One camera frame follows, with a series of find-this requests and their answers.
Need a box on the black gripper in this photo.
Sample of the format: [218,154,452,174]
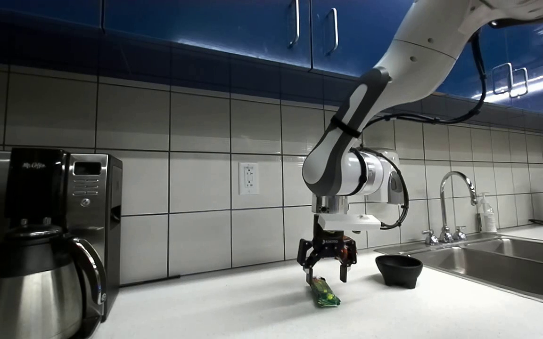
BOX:
[295,214,358,287]

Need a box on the green packet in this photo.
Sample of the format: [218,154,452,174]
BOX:
[305,274,343,310]

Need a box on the black bowl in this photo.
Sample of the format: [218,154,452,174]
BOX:
[373,252,424,289]

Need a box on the chrome sink faucet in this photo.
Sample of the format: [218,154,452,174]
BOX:
[437,169,482,244]

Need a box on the clear soap pump bottle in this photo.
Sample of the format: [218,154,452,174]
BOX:
[476,193,499,236]

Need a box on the stainless steel double sink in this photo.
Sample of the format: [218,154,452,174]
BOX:
[401,233,543,308]

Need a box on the blue cabinet door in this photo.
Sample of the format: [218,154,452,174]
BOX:
[311,0,418,80]
[101,0,314,69]

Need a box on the black steel coffee maker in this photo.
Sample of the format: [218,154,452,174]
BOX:
[0,146,124,306]

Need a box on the steel coffee carafe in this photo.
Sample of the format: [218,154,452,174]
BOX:
[0,225,109,339]

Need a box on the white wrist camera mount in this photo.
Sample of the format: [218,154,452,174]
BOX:
[311,193,382,233]

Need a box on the white wall soap dispenser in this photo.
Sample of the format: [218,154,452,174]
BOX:
[380,148,407,204]

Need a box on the white wall power outlet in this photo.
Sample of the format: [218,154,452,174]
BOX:
[237,159,262,197]

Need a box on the silver cabinet door handle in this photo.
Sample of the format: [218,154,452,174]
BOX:
[518,63,531,99]
[286,0,303,50]
[503,59,516,99]
[328,5,341,58]

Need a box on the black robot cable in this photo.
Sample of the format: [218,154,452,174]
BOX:
[356,27,490,231]

